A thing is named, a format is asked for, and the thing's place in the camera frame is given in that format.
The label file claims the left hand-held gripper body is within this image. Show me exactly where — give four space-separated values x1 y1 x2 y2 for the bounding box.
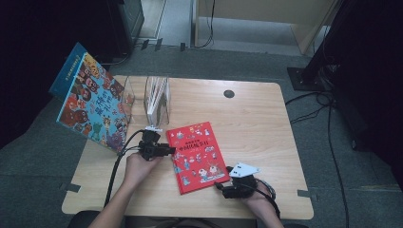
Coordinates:
138 125 163 162

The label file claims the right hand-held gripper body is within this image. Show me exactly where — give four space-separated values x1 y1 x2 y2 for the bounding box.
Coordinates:
225 161 261 200

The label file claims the red picture book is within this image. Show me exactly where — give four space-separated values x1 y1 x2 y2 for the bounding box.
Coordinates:
165 121 231 196

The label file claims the white caterpillar picture book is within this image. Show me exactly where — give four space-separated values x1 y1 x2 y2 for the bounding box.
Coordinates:
145 76 170 127

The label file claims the clear acrylic book rack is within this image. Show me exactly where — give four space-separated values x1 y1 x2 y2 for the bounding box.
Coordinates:
120 75 172 127

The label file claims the colourful animals picture book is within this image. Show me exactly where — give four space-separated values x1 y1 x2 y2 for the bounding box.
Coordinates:
56 51 132 154

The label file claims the blue monster picture book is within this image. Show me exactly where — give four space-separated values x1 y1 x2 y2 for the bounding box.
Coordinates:
48 42 88 103

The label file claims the person's right hand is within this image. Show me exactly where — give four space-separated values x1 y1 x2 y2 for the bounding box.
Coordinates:
243 193 277 218

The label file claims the person's left hand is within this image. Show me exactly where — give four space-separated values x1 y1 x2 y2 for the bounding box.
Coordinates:
122 152 163 191

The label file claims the person's lap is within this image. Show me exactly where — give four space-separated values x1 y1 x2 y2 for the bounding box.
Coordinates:
67 210 310 228

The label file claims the grey tape piece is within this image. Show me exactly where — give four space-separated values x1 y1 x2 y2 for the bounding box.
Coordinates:
297 188 318 203
65 182 82 194

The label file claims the dark computer tower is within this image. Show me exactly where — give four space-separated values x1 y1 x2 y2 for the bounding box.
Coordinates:
107 0 145 56

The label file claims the black curtain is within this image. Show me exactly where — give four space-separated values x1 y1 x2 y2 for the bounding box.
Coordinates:
317 0 403 181
0 0 122 150

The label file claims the beige wooden furniture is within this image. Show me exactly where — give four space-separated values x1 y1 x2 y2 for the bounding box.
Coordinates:
193 0 338 55

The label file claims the right hand-held gripper cable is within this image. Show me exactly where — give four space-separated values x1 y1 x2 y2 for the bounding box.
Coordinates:
253 179 281 219

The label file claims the hand-held gripper cable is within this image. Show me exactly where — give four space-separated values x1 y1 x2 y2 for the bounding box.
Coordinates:
104 128 145 207
253 179 281 219

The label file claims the left hand-held gripper cable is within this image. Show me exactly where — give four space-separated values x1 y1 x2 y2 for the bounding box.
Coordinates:
104 128 145 207

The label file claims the long black floor cable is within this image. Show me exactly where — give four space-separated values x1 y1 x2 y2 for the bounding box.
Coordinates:
326 101 350 228

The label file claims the looped black floor cable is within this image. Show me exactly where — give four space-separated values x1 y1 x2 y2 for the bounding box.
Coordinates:
284 89 333 124

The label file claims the hanging black cable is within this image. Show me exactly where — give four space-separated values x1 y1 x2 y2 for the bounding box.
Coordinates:
194 0 217 49

